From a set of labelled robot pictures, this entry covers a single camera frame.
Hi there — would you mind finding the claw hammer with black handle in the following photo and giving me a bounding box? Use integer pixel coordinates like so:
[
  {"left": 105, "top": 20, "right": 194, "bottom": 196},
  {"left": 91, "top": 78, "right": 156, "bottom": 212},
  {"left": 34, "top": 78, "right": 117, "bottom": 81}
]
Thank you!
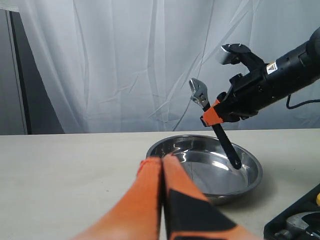
[{"left": 274, "top": 211, "right": 320, "bottom": 240}]

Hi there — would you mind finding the black tool case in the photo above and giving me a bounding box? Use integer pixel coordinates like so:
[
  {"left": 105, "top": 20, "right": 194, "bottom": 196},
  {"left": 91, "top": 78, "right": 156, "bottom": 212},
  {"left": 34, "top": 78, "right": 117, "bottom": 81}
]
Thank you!
[{"left": 263, "top": 185, "right": 320, "bottom": 240}]

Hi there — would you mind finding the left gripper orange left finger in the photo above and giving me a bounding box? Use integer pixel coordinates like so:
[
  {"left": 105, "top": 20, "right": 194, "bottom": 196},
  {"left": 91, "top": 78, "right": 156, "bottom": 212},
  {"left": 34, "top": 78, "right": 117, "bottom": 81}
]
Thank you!
[{"left": 74, "top": 156, "right": 162, "bottom": 240}]

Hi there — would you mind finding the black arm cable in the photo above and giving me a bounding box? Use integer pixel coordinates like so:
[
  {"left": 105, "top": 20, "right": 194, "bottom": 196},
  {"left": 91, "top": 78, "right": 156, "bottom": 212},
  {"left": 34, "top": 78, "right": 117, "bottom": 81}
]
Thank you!
[{"left": 285, "top": 93, "right": 320, "bottom": 110}]

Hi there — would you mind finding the round stainless steel bowl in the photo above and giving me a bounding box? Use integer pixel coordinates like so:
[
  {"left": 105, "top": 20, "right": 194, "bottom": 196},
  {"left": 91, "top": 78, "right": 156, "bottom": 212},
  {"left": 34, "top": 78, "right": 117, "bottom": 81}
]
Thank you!
[{"left": 146, "top": 134, "right": 263, "bottom": 205}]

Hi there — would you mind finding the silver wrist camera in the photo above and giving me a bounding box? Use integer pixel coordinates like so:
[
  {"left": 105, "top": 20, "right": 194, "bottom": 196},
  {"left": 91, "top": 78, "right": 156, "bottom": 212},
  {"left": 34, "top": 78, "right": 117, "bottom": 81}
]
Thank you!
[{"left": 215, "top": 44, "right": 237, "bottom": 65}]

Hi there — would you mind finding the adjustable wrench with black handle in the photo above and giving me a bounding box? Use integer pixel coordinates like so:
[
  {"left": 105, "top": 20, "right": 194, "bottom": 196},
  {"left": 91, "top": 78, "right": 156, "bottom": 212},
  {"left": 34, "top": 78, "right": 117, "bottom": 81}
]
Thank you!
[{"left": 188, "top": 78, "right": 242, "bottom": 170}]

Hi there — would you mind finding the yellow black tape measure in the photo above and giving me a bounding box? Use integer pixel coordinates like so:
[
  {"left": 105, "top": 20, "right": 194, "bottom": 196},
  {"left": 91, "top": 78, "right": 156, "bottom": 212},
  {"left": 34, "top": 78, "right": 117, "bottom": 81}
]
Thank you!
[{"left": 316, "top": 193, "right": 320, "bottom": 206}]

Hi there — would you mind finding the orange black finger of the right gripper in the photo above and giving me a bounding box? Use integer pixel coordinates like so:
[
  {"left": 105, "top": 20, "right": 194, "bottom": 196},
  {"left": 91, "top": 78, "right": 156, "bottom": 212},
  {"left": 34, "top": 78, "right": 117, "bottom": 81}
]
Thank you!
[{"left": 200, "top": 99, "right": 224, "bottom": 127}]

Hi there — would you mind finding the white backdrop curtain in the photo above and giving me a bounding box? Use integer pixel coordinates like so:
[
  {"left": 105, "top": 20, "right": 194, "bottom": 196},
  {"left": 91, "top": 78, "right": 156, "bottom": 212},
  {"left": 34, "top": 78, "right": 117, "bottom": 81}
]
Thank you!
[{"left": 17, "top": 0, "right": 320, "bottom": 133}]

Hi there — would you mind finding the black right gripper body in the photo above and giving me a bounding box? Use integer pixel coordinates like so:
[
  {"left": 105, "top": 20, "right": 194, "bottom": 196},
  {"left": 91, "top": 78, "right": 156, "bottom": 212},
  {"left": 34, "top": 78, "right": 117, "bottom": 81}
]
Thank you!
[{"left": 216, "top": 43, "right": 278, "bottom": 122}]

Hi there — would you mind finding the dark grey panel with frame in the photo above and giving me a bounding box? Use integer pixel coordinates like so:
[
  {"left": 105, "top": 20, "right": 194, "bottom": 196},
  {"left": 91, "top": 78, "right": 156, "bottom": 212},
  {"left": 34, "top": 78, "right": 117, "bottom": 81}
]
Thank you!
[{"left": 0, "top": 9, "right": 64, "bottom": 135}]

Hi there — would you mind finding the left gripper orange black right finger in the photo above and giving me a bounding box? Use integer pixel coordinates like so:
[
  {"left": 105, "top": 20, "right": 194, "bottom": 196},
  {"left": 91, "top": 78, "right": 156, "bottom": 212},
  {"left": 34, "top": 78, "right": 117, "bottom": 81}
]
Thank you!
[{"left": 162, "top": 154, "right": 260, "bottom": 240}]

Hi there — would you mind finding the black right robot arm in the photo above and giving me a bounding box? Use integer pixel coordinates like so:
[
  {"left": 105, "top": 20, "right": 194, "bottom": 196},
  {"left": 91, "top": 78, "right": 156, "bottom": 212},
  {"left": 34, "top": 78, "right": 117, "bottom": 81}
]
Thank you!
[{"left": 200, "top": 29, "right": 320, "bottom": 127}]

